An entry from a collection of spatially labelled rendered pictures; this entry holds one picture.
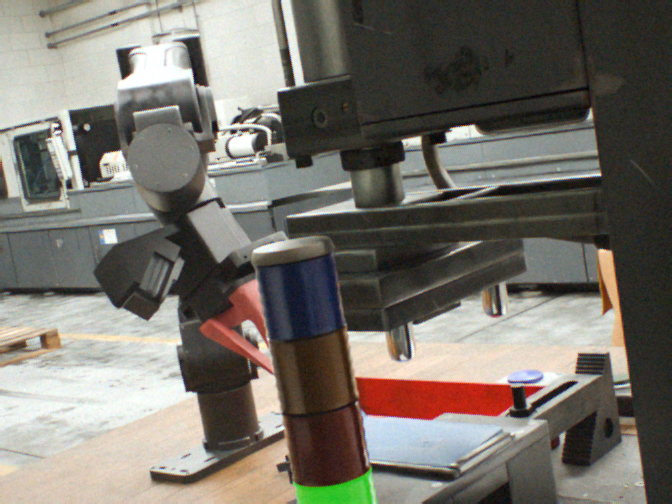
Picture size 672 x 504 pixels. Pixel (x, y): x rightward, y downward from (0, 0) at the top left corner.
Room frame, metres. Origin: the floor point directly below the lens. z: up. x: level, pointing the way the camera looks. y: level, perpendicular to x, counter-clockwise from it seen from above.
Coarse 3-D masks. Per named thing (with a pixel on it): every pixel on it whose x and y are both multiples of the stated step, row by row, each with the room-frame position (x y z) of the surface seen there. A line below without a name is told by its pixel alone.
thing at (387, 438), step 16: (368, 432) 0.83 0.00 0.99; (384, 432) 0.83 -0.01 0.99; (400, 432) 0.82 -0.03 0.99; (416, 432) 0.81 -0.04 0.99; (432, 432) 0.80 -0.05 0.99; (448, 432) 0.80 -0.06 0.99; (464, 432) 0.79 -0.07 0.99; (480, 432) 0.78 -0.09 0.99; (496, 432) 0.78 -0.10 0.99; (368, 448) 0.80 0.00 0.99; (384, 448) 0.79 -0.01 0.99; (400, 448) 0.79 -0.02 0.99; (416, 448) 0.78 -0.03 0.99; (432, 448) 0.77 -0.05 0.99; (448, 448) 0.76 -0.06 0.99; (464, 448) 0.76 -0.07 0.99; (448, 464) 0.73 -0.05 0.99
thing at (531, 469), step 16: (528, 448) 0.78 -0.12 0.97; (544, 448) 0.80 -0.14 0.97; (512, 464) 0.77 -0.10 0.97; (528, 464) 0.78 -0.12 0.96; (544, 464) 0.80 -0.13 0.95; (480, 480) 0.73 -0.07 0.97; (496, 480) 0.75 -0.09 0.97; (512, 480) 0.76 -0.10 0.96; (528, 480) 0.78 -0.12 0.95; (544, 480) 0.80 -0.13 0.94; (464, 496) 0.72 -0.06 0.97; (480, 496) 0.73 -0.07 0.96; (496, 496) 0.77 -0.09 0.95; (512, 496) 0.76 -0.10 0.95; (528, 496) 0.78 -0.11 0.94; (544, 496) 0.79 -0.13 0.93
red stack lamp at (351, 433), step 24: (336, 408) 0.47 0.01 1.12; (360, 408) 0.48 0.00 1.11; (288, 432) 0.47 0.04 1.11; (312, 432) 0.46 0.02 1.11; (336, 432) 0.46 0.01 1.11; (360, 432) 0.47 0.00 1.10; (288, 456) 0.48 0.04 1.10; (312, 456) 0.46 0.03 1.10; (336, 456) 0.46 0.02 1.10; (360, 456) 0.47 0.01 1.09; (312, 480) 0.47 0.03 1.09; (336, 480) 0.46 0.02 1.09
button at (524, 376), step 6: (516, 372) 1.14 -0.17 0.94; (522, 372) 1.13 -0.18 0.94; (528, 372) 1.13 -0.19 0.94; (534, 372) 1.12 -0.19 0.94; (540, 372) 1.12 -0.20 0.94; (510, 378) 1.12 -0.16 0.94; (516, 378) 1.11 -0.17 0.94; (522, 378) 1.11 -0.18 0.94; (528, 378) 1.11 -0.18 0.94; (534, 378) 1.11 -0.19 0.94; (540, 378) 1.11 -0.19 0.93
